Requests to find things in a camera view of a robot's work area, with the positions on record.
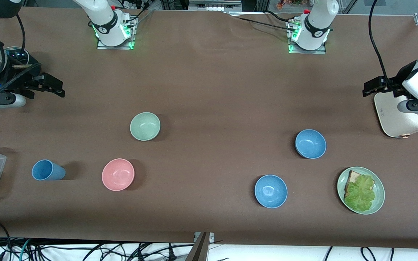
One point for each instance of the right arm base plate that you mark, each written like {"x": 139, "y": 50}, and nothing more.
{"x": 122, "y": 44}

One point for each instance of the blue bowl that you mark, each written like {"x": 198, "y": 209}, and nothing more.
{"x": 271, "y": 191}
{"x": 310, "y": 144}

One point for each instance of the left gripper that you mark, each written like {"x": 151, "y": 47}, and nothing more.
{"x": 394, "y": 82}

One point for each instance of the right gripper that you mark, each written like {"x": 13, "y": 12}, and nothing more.
{"x": 16, "y": 78}

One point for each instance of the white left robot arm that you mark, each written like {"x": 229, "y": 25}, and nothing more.
{"x": 318, "y": 18}

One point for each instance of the metal table bracket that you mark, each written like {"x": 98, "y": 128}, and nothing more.
{"x": 201, "y": 250}

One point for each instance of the white toaster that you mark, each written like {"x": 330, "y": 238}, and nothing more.
{"x": 394, "y": 116}

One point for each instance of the bread slice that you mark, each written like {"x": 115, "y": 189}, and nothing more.
{"x": 354, "y": 177}

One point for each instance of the blue cup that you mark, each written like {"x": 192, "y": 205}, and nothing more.
{"x": 47, "y": 170}

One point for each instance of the brown table cover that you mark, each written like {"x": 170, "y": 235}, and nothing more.
{"x": 209, "y": 90}

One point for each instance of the green lettuce leaf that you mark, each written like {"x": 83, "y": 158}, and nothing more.
{"x": 361, "y": 194}

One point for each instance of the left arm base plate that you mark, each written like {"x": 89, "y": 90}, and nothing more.
{"x": 319, "y": 50}

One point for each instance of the green bowl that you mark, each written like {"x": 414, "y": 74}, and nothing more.
{"x": 144, "y": 126}

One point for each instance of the pink bowl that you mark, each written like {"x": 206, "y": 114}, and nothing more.
{"x": 118, "y": 174}

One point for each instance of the green plate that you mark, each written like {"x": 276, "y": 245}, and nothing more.
{"x": 380, "y": 192}

